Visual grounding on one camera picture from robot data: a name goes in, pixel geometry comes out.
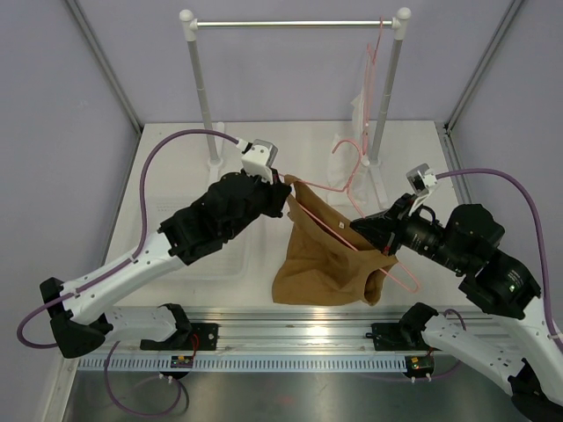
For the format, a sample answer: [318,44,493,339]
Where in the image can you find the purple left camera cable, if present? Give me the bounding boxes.
[16,128,247,351]

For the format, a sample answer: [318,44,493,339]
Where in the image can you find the white slotted cable duct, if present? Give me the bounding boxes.
[77,353,406,373]

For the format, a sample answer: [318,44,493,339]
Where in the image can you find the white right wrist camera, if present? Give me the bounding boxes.
[406,164,438,215]

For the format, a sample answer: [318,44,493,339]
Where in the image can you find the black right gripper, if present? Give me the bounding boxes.
[350,192,469,273]

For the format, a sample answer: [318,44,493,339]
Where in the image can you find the brown tank top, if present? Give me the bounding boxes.
[272,175,398,306]

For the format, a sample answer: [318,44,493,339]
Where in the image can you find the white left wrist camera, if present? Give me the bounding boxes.
[237,138,278,184]

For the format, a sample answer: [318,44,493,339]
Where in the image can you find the pink hanger with white garment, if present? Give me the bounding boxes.
[359,25,384,156]

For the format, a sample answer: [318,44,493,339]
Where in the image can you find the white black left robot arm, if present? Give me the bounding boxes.
[40,172,291,359]

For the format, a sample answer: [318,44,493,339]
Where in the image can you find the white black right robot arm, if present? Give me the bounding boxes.
[350,193,562,421]

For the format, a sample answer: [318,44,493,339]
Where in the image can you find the purple camera cable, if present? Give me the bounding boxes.
[16,128,247,351]
[433,168,563,342]

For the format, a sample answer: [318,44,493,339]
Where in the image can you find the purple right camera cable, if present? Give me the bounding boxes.
[433,168,563,342]

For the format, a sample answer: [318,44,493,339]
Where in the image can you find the white garment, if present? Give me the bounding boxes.
[326,93,369,207]

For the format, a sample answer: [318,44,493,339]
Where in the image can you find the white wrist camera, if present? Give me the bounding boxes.
[406,164,438,215]
[237,138,278,184]

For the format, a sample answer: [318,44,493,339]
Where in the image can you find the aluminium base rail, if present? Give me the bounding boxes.
[100,305,441,357]

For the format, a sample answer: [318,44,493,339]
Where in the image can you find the white metal clothes rack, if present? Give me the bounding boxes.
[179,7,412,212]

